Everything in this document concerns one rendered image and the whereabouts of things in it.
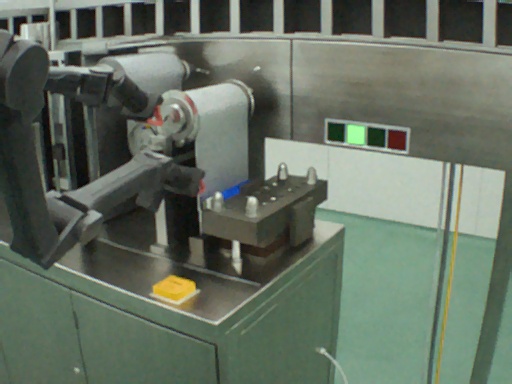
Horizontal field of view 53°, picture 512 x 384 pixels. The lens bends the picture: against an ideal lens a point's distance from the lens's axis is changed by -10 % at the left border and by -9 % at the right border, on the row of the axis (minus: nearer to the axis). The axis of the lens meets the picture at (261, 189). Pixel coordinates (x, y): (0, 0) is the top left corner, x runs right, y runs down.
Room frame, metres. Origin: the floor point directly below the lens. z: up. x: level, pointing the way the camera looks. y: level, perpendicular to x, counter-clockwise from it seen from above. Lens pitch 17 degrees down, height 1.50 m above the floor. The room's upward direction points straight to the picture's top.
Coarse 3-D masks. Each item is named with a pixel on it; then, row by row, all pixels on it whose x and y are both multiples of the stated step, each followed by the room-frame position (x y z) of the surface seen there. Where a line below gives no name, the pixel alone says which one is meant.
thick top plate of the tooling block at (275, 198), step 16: (256, 192) 1.48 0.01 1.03; (272, 192) 1.48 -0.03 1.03; (288, 192) 1.48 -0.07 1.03; (304, 192) 1.48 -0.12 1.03; (320, 192) 1.55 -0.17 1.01; (208, 208) 1.35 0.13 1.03; (240, 208) 1.35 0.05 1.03; (272, 208) 1.35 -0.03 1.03; (288, 208) 1.39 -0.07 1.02; (208, 224) 1.33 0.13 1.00; (224, 224) 1.30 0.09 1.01; (240, 224) 1.28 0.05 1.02; (256, 224) 1.25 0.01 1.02; (272, 224) 1.32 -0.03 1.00; (288, 224) 1.39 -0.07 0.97; (240, 240) 1.28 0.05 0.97; (256, 240) 1.25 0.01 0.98
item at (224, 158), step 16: (240, 128) 1.56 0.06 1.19; (208, 144) 1.43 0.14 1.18; (224, 144) 1.49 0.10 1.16; (240, 144) 1.56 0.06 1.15; (208, 160) 1.43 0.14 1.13; (224, 160) 1.49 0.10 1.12; (240, 160) 1.56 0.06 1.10; (208, 176) 1.43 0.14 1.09; (224, 176) 1.49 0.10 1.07; (240, 176) 1.56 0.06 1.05; (208, 192) 1.42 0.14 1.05
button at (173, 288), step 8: (168, 280) 1.16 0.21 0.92; (176, 280) 1.16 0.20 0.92; (184, 280) 1.16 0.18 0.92; (160, 288) 1.12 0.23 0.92; (168, 288) 1.12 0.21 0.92; (176, 288) 1.12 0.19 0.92; (184, 288) 1.12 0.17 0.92; (192, 288) 1.14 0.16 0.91; (160, 296) 1.12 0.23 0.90; (168, 296) 1.10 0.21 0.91; (176, 296) 1.09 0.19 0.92; (184, 296) 1.11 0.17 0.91
